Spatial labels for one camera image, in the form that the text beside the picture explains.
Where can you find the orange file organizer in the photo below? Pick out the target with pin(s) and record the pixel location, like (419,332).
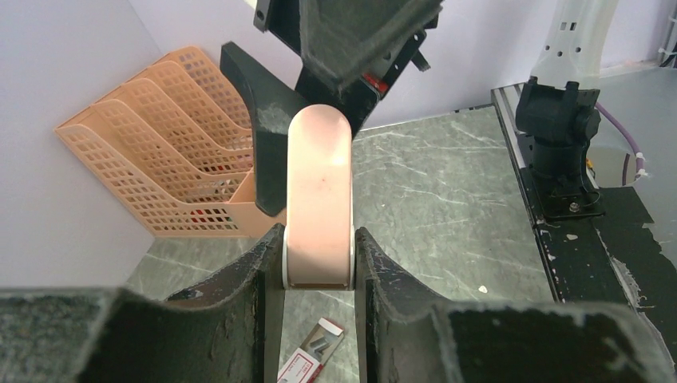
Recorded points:
(174,138)

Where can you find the pink stapler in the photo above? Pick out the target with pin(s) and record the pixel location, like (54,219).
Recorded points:
(318,240)

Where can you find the red white staple box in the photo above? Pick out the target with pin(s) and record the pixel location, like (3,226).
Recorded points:
(308,360)

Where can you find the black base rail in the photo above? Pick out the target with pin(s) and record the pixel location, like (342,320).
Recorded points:
(595,243)

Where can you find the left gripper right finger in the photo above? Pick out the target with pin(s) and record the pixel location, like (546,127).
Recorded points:
(409,333)

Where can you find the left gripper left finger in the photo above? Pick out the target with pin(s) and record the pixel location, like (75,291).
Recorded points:
(225,328)

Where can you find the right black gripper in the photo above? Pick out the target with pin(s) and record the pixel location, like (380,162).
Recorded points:
(353,52)

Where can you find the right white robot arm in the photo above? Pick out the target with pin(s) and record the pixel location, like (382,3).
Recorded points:
(573,47)

